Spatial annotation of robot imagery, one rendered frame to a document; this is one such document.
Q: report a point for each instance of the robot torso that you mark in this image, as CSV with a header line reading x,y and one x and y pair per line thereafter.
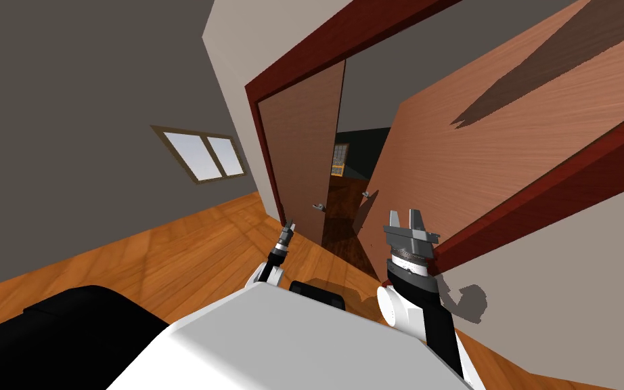
x,y
290,346

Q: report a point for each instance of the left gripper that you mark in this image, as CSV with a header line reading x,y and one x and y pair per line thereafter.
x,y
287,234

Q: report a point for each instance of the dark brown door leaf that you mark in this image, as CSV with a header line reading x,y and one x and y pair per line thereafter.
x,y
304,157

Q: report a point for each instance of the yellow framed window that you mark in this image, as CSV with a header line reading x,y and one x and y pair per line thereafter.
x,y
339,160

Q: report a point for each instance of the brown framed window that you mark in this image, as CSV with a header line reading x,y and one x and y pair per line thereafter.
x,y
203,154

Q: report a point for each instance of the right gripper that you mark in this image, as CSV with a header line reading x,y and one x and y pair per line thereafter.
x,y
410,241

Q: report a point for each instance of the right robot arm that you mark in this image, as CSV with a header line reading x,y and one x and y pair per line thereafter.
x,y
432,320

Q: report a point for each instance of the light brown door leaf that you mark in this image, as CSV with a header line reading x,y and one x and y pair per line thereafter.
x,y
485,141

